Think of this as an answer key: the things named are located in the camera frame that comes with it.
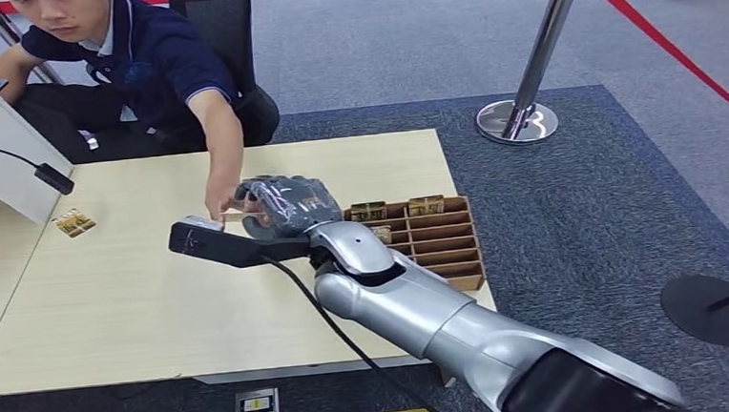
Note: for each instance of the person's left hand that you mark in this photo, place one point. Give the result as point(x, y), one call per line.
point(224, 194)

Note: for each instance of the person's right forearm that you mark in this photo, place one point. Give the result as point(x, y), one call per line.
point(8, 74)

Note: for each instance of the person's left forearm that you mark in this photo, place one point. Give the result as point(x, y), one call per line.
point(224, 137)

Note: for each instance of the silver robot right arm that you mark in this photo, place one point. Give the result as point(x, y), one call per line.
point(408, 303)

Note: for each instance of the person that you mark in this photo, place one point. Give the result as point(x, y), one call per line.
point(153, 59)

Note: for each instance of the brown wooden card rack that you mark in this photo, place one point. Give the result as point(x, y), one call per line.
point(449, 250)

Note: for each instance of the black office chair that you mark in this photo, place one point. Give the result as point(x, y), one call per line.
point(220, 23)

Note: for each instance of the white desk underframe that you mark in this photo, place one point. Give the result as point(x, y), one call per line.
point(286, 372)

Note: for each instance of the silver floor socket box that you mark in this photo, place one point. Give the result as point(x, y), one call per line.
point(256, 407)

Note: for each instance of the white desk partition panel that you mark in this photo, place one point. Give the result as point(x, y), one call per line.
point(7, 157)

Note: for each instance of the dark blue carpet rug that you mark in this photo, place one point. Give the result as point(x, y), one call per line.
point(592, 203)

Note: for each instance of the black round-base stand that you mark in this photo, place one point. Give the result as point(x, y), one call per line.
point(707, 313)

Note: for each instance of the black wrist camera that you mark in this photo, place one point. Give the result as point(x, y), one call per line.
point(215, 242)

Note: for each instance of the chrome stanchion post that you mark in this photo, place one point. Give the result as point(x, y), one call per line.
point(2, 27)
point(544, 41)

